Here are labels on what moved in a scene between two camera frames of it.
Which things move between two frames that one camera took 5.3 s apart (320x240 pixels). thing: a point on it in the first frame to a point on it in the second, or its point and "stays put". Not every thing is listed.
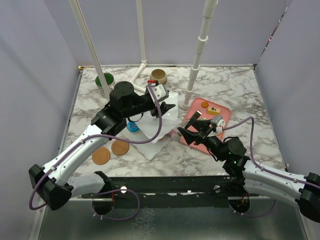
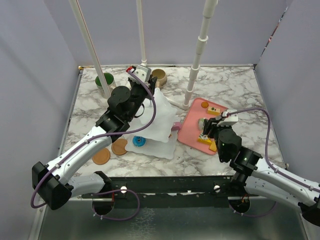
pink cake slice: [171, 132] to [177, 125]
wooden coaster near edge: [101, 156] stays put
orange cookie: [204, 104] stays put
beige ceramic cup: [159, 75] stays put
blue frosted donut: [132, 127] to [138, 141]
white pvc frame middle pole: [143, 63] stays put
